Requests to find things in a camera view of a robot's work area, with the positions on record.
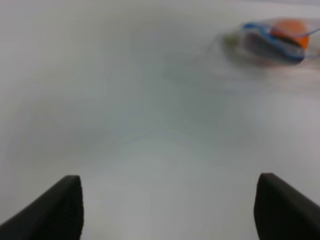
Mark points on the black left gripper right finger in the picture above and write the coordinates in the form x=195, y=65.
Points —
x=283, y=213

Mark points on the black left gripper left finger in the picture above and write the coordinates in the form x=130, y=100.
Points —
x=58, y=214

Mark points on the clear zip bag blue zipper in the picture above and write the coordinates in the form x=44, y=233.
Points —
x=233, y=40

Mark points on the purple eggplant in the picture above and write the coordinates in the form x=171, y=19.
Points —
x=273, y=49

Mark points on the orange fruit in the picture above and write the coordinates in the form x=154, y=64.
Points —
x=290, y=29

